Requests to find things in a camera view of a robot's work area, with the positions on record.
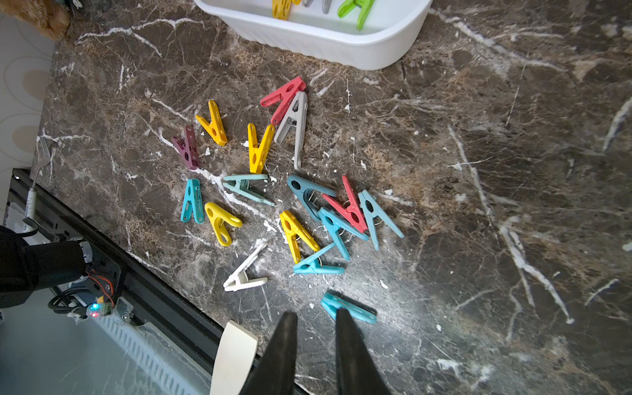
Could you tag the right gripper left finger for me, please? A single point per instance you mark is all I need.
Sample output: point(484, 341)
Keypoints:
point(275, 372)

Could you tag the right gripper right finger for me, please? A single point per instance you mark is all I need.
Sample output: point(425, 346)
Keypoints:
point(356, 371)

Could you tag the white clothespin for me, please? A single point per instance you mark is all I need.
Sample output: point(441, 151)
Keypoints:
point(239, 280)

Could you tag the teal clothespin cluster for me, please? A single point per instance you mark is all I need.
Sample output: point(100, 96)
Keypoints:
point(333, 224)
point(312, 264)

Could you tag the lime green clothespin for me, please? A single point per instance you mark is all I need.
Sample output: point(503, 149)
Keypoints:
point(364, 7)

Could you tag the grey clothespin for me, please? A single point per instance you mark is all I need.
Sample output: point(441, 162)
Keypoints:
point(295, 118)
point(325, 5)

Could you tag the red clothespin near box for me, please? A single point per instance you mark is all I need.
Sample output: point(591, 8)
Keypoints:
point(283, 96)

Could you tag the white plastic storage box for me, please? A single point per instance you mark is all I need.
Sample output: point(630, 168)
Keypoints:
point(389, 32)

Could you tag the orange yellow clothespin cluster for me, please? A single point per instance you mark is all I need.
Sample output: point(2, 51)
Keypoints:
point(294, 231)

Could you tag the red clothespin in cluster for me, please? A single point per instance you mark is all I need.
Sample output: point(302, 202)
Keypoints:
point(352, 212)

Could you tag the light teal clothespin right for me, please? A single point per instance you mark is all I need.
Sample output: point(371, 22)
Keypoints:
point(372, 211)

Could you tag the dark teal clothespin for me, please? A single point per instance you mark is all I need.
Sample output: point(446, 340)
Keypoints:
point(303, 188)

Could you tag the mint green clothespin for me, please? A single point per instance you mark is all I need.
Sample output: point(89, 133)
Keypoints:
point(240, 184)

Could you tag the maroon clothespin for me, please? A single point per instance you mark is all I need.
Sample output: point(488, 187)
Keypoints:
point(185, 144)

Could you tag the brown teddy bear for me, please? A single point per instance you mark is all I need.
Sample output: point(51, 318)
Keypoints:
point(50, 18)

